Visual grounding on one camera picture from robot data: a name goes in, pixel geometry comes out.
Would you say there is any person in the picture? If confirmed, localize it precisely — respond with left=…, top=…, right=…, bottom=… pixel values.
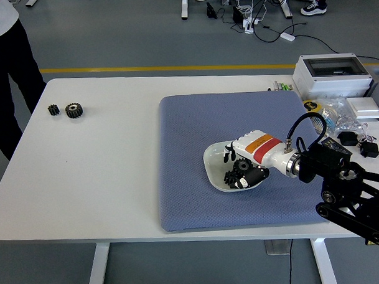
left=0, top=0, right=50, bottom=162

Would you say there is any person's dark white sneaker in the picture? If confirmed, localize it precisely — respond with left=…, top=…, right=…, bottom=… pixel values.
left=300, top=0, right=329, bottom=17

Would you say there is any black cable under table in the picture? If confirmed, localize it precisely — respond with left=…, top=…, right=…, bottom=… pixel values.
left=287, top=239, right=296, bottom=284

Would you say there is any white power strip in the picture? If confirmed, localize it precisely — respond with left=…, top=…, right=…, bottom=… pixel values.
left=243, top=16, right=261, bottom=34

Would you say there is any blue-grey textured mat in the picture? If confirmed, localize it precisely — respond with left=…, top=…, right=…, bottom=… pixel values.
left=155, top=88, right=349, bottom=234

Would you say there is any large black gear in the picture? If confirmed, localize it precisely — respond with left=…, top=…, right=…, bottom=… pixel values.
left=64, top=102, right=84, bottom=120
left=232, top=158, right=253, bottom=176

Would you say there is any yellow black tape measure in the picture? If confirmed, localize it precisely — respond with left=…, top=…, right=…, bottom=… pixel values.
left=302, top=99, right=321, bottom=115

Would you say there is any long black floor cable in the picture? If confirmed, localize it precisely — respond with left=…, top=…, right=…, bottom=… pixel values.
left=293, top=31, right=379, bottom=67

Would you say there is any white flat switch box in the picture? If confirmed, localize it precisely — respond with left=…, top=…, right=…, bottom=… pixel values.
left=345, top=96, right=379, bottom=120

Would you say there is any grey electrical enclosure box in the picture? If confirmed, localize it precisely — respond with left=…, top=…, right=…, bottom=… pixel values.
left=291, top=52, right=375, bottom=102

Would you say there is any white background table leg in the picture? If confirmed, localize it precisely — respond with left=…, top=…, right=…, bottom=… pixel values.
left=180, top=0, right=191, bottom=20
left=274, top=0, right=294, bottom=20

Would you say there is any white square dish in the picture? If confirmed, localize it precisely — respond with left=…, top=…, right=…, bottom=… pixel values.
left=201, top=138, right=266, bottom=194

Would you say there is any small black wired module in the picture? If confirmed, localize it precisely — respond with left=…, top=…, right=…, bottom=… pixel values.
left=336, top=129, right=362, bottom=148
left=360, top=140, right=379, bottom=158

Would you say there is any clear bag of screws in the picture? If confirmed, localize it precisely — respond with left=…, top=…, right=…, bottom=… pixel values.
left=318, top=97, right=369, bottom=137

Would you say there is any bag of blue resistors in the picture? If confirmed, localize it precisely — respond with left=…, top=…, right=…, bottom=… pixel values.
left=311, top=110, right=336, bottom=135

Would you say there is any black power adapter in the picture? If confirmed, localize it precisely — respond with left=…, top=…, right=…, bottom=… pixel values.
left=232, top=5, right=244, bottom=24

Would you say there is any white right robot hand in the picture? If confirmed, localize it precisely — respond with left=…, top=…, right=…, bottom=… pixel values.
left=222, top=128, right=290, bottom=191

